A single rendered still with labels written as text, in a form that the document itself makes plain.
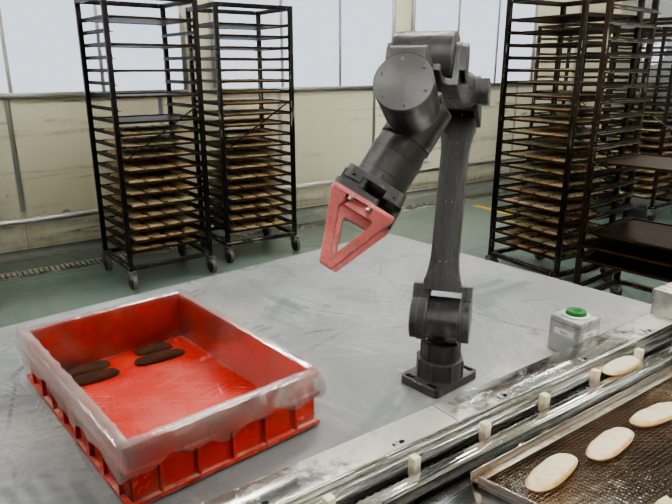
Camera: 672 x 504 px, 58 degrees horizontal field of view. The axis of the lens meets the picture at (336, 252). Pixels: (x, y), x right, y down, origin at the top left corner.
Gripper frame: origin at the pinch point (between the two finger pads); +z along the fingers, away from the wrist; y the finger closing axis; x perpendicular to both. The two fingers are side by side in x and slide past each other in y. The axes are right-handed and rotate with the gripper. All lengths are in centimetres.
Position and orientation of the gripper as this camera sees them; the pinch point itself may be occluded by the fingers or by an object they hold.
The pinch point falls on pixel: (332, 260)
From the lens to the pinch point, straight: 64.2
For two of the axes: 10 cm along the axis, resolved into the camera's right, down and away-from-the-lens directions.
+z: -5.2, 8.5, -0.3
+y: 0.5, 0.7, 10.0
